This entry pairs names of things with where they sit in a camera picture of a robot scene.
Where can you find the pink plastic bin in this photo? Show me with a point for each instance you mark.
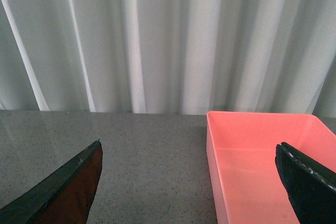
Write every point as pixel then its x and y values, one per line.
pixel 241 150

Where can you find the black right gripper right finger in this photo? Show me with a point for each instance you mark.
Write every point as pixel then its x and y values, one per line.
pixel 310 186

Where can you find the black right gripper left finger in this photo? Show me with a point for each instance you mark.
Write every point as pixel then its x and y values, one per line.
pixel 65 196

